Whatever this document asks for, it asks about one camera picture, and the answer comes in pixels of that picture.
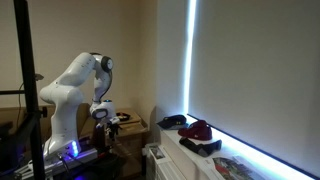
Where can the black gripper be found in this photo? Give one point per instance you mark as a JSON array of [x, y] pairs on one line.
[[112, 127]]

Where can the thin wooden drawer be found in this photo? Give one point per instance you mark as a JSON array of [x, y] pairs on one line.
[[133, 130]]

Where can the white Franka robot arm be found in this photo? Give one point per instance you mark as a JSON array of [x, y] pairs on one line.
[[66, 93]]

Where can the light wooden drawer cabinet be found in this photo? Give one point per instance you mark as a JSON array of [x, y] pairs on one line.
[[133, 146]]

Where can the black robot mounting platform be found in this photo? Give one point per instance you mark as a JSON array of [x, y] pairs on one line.
[[103, 166]]

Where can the brown leather sofa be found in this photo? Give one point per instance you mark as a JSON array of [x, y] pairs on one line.
[[84, 115]]

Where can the small photo booklet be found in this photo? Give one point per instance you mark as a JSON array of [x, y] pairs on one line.
[[157, 153]]

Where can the navy baseball cap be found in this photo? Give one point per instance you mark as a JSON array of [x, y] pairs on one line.
[[173, 120]]

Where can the white window sill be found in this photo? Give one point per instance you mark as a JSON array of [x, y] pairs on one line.
[[186, 153]]

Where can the maroon baseball cap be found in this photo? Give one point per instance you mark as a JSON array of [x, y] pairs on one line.
[[198, 130]]

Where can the printed magazine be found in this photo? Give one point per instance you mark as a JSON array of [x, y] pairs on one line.
[[233, 168]]

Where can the grey window roller blind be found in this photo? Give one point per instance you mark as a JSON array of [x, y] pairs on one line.
[[253, 73]]

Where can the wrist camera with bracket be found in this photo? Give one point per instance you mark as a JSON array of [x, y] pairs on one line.
[[112, 120]]

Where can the aluminium extrusion rail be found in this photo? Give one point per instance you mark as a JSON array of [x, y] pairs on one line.
[[85, 155]]

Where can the black camera stand pole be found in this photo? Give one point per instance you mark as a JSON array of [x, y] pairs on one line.
[[25, 50]]

